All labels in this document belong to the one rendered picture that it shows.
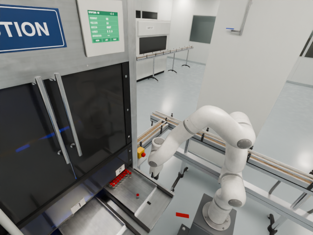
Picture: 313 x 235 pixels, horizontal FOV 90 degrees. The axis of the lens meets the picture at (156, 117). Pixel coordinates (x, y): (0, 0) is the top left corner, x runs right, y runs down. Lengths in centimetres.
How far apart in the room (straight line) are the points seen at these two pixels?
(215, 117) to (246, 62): 139
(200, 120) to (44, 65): 64
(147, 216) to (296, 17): 202
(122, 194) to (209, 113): 91
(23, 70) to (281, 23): 195
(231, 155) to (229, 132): 18
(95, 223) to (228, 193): 84
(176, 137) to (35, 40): 67
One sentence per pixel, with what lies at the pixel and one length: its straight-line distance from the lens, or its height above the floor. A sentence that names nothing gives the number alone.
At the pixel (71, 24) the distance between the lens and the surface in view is 74.
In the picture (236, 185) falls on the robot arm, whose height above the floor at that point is 128.
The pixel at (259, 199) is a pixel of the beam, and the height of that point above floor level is 47.
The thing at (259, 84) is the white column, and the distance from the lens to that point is 209.
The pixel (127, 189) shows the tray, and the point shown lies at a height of 88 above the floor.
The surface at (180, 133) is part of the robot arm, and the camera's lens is 79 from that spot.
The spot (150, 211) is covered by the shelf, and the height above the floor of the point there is 88.
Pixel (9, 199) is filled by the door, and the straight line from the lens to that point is 92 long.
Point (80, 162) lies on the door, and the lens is 99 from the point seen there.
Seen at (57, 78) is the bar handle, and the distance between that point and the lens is 66.
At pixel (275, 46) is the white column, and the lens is 202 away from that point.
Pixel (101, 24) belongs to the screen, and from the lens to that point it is 79.
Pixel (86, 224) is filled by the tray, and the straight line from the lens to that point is 129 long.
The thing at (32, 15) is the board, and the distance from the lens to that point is 68.
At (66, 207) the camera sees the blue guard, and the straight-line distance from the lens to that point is 113.
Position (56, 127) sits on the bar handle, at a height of 163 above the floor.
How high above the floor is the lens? 201
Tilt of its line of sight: 32 degrees down
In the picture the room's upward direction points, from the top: 4 degrees clockwise
